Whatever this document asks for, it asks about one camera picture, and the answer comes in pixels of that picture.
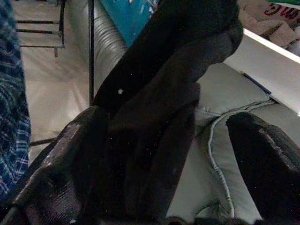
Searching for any white plastic storage box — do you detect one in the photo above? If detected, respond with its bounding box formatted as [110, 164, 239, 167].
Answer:
[222, 28, 300, 118]

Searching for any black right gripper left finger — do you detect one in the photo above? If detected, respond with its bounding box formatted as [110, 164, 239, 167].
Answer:
[0, 105, 111, 225]

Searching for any grey green leather sofa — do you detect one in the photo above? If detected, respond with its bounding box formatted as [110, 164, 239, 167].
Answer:
[92, 0, 300, 225]

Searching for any black metal drying rack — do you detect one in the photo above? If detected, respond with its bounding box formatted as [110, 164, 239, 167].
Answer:
[15, 0, 96, 147]

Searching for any blue bag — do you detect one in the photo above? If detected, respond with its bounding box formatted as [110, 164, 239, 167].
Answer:
[98, 0, 162, 49]

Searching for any black shirt with small logo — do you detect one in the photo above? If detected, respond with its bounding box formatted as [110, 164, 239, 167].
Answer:
[92, 0, 244, 225]

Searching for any blue plaid shirt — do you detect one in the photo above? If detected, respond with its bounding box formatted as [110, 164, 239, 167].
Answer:
[0, 0, 31, 200]

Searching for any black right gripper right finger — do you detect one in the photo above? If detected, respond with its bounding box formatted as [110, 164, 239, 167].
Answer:
[225, 112, 300, 225]

